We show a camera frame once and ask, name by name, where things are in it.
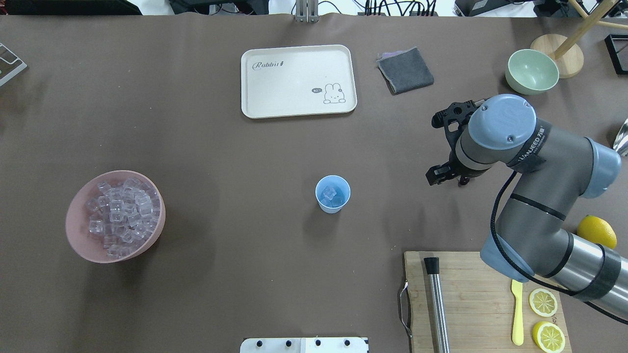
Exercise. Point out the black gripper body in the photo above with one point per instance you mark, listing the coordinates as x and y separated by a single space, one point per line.
440 173

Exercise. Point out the clear ice cube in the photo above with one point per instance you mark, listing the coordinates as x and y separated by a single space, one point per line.
332 196

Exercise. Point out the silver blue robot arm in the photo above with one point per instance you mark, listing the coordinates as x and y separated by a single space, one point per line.
551 169

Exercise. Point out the wooden cup tree stand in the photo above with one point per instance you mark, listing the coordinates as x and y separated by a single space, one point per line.
564 51

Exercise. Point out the light blue plastic cup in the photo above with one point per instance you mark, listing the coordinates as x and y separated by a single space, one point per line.
332 180

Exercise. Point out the steel ice scoop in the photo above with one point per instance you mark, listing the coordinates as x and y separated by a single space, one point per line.
620 145

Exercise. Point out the clear ice cubes pile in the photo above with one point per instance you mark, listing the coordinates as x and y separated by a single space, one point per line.
123 215

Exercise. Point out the white cup rack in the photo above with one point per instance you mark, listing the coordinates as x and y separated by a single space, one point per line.
10 65

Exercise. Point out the grey folded cloth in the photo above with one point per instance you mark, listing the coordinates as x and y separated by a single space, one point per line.
405 70

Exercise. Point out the mint green bowl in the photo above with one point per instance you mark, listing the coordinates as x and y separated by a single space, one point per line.
531 72

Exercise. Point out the cream rabbit tray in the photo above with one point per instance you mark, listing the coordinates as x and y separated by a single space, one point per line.
297 81

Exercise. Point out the yellow lemon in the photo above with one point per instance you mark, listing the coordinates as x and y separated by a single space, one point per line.
598 231

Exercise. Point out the wooden cutting board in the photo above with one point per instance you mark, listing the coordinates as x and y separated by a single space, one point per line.
479 305

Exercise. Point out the lemon slice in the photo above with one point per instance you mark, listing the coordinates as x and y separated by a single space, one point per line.
543 302

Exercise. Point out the yellow plastic knife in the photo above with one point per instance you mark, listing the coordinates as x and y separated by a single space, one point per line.
517 332

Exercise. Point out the steel muddler black tip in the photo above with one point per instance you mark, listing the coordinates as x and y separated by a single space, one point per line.
438 314

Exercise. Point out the lemon half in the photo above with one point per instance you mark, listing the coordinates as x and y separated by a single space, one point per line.
549 337

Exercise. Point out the pink bowl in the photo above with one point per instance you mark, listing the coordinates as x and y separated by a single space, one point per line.
76 223

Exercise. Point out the aluminium frame post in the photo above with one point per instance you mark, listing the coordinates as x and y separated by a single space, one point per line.
306 11

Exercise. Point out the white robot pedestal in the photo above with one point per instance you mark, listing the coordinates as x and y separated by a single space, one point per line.
305 345

